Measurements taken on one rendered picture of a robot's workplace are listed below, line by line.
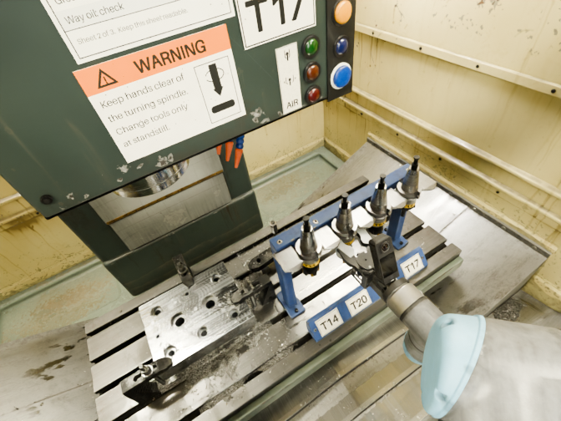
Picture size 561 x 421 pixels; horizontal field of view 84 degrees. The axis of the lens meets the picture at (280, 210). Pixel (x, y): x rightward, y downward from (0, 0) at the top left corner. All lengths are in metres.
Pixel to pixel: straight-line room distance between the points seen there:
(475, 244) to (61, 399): 1.60
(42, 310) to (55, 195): 1.52
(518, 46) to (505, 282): 0.75
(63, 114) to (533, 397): 0.53
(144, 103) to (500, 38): 1.01
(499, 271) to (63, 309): 1.85
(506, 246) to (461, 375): 1.02
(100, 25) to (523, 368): 0.51
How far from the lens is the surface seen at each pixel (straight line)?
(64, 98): 0.37
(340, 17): 0.45
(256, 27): 0.40
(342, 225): 0.77
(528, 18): 1.14
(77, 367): 1.53
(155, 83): 0.37
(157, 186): 0.59
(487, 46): 1.20
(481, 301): 1.33
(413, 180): 0.87
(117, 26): 0.36
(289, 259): 0.75
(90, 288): 1.83
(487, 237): 1.40
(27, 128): 0.38
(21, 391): 1.54
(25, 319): 1.95
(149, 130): 0.39
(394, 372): 1.15
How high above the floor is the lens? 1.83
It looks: 47 degrees down
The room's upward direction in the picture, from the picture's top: 10 degrees counter-clockwise
